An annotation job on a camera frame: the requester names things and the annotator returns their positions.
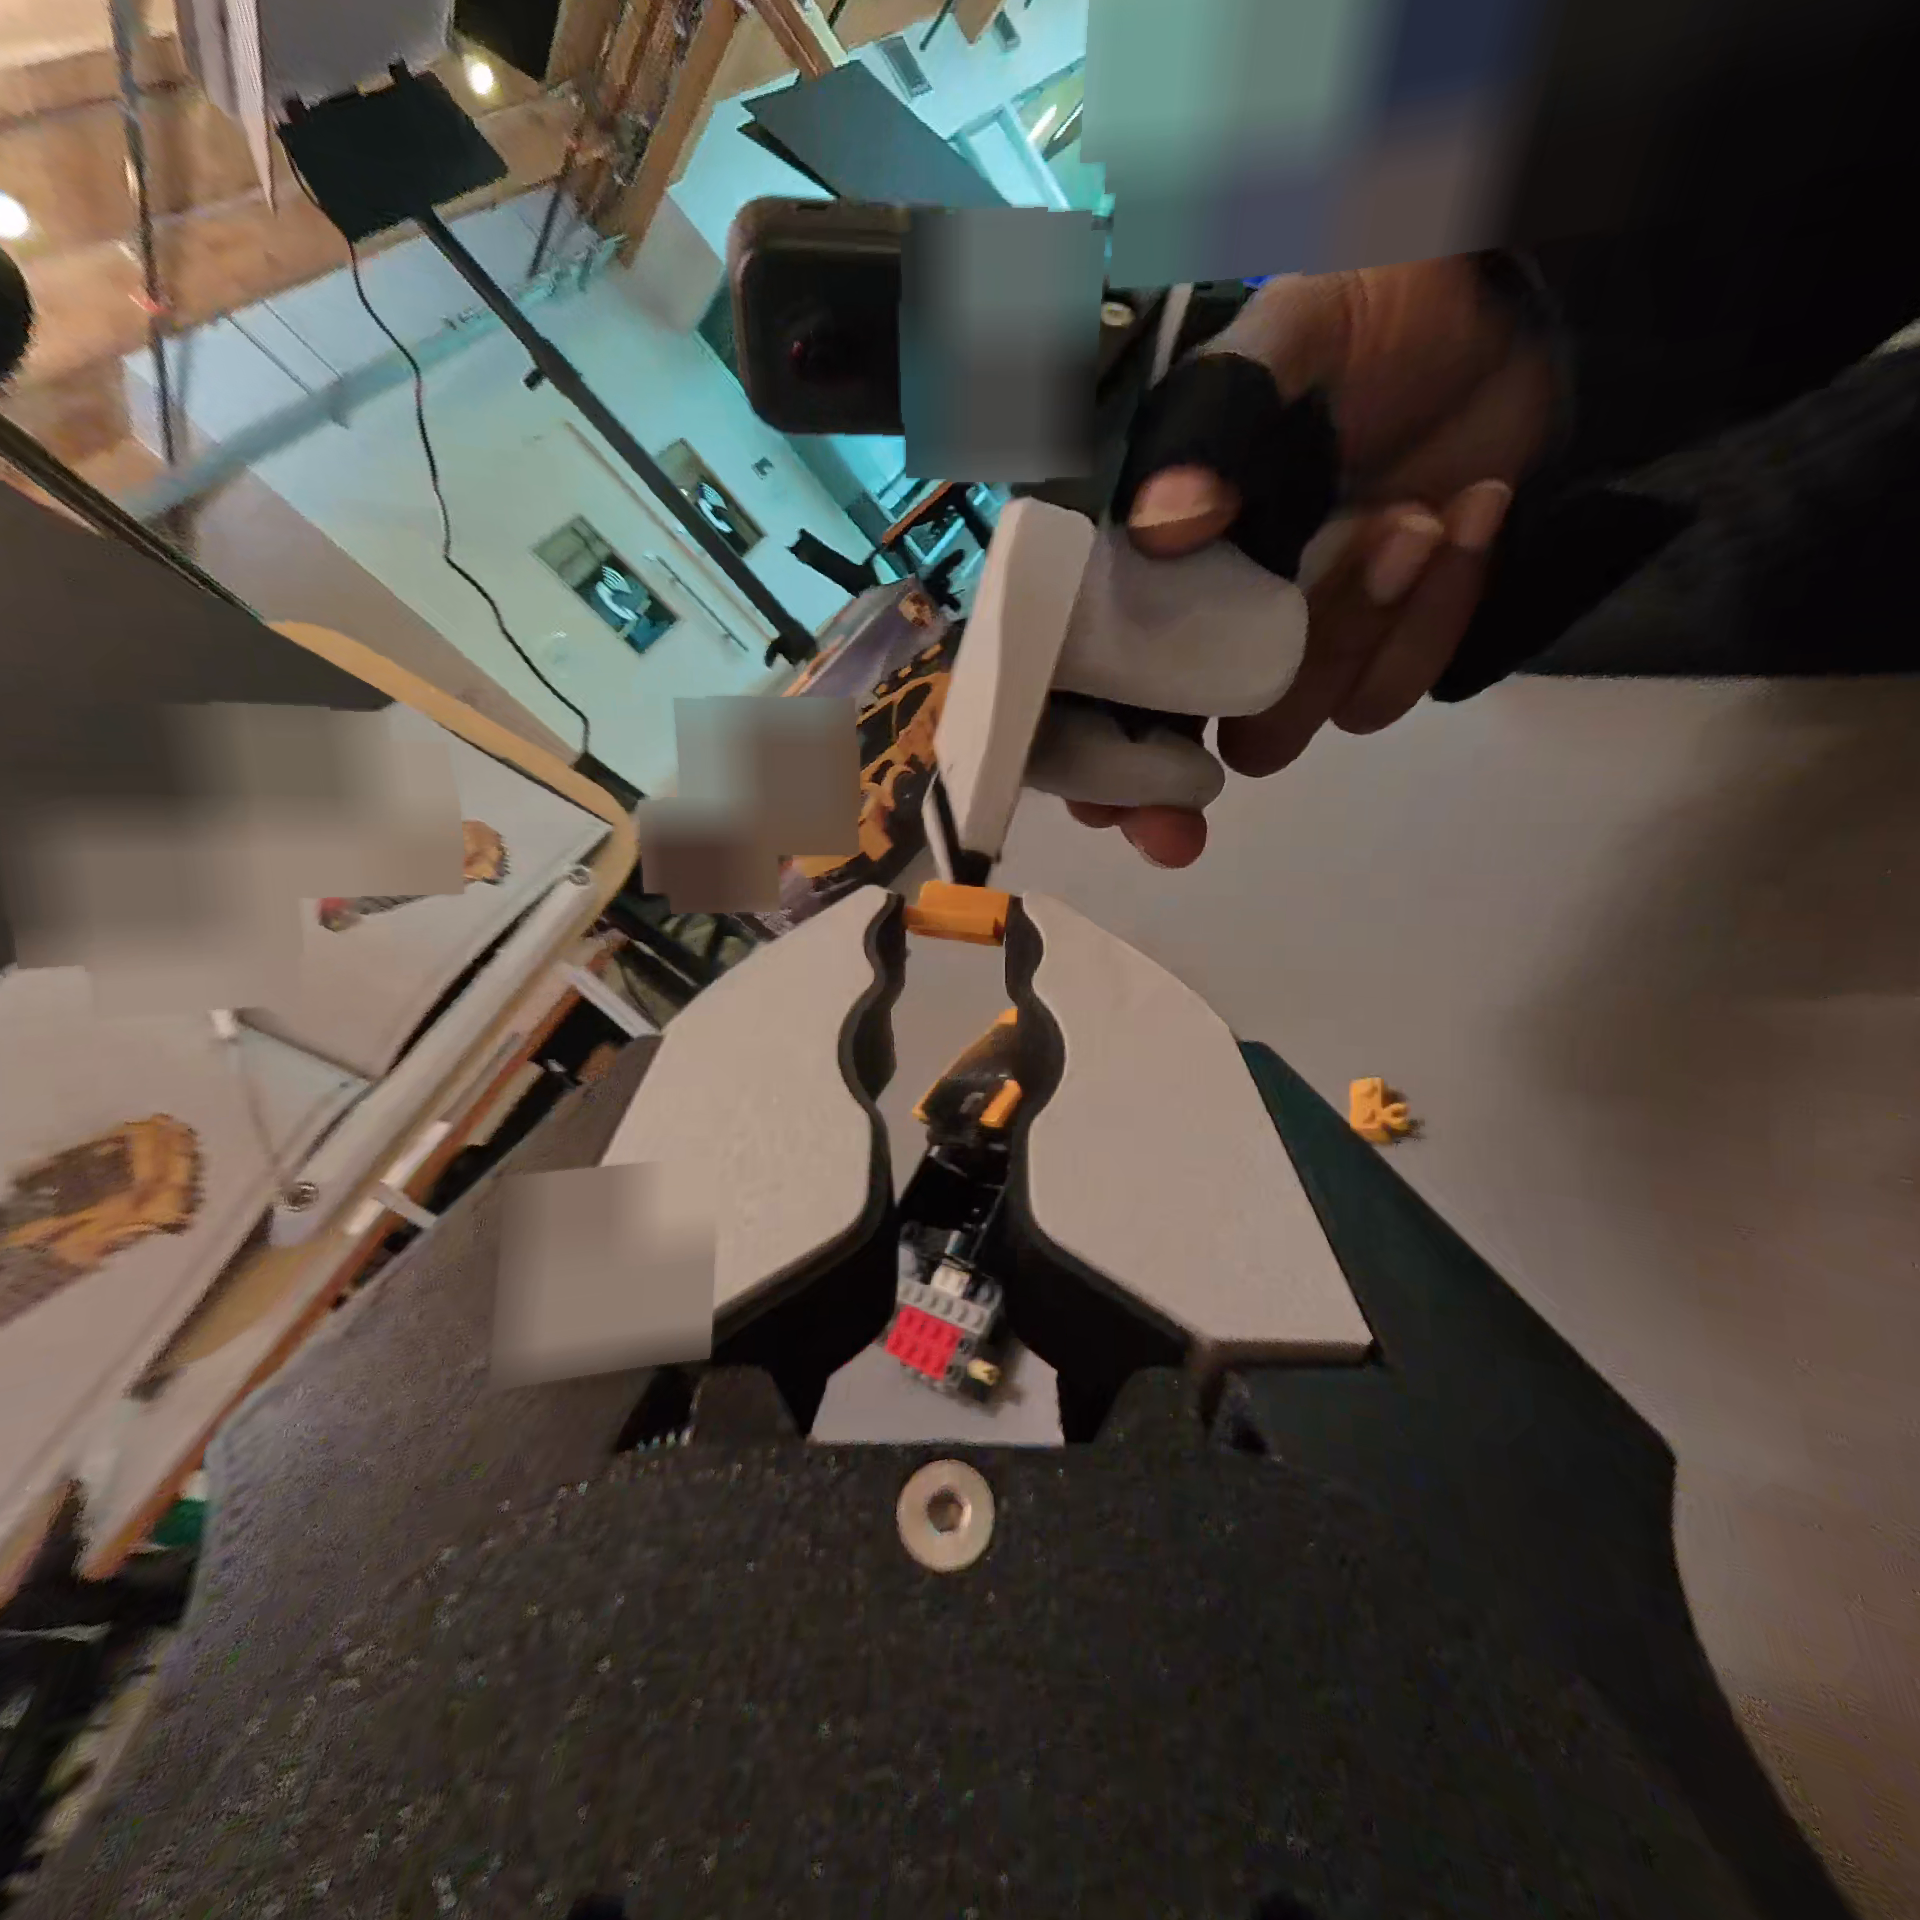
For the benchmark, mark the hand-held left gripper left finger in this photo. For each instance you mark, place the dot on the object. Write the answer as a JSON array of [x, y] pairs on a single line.
[[750, 1079]]

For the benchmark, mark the black panel on stand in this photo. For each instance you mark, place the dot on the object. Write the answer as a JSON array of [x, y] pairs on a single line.
[[390, 150]]

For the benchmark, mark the lego instruction booklet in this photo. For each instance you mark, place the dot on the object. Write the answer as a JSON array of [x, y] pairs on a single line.
[[136, 1066]]

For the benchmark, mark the framed wall picture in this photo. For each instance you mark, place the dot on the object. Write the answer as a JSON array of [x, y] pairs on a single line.
[[715, 494], [610, 586]]

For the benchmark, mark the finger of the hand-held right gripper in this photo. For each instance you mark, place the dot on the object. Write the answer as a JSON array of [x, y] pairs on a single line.
[[1013, 676]]

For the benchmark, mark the orange lego clip piece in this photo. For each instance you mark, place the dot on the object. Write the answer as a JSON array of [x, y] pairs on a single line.
[[1372, 1107]]

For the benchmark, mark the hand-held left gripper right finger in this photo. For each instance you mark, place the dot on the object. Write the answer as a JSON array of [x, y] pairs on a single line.
[[1186, 1184]]

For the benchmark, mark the orange lego brick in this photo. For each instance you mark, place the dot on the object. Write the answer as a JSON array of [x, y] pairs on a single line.
[[956, 912]]

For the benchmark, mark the orange black lego car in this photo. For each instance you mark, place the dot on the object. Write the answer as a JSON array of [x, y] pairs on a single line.
[[927, 1336]]

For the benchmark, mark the person's right hand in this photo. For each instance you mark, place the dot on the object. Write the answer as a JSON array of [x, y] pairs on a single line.
[[1426, 406]]

